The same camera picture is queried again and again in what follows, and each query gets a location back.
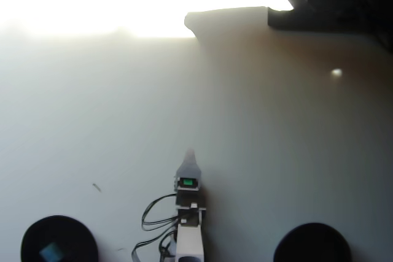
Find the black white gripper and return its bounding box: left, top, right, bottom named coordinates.
left=173, top=148, right=208, bottom=208

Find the blue cube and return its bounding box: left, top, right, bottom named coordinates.
left=39, top=242, right=64, bottom=261

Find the black round bowl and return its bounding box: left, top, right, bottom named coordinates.
left=20, top=215, right=99, bottom=262
left=273, top=222, right=352, bottom=262

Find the black cable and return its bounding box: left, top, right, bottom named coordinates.
left=141, top=193, right=180, bottom=232
left=131, top=229, right=179, bottom=262

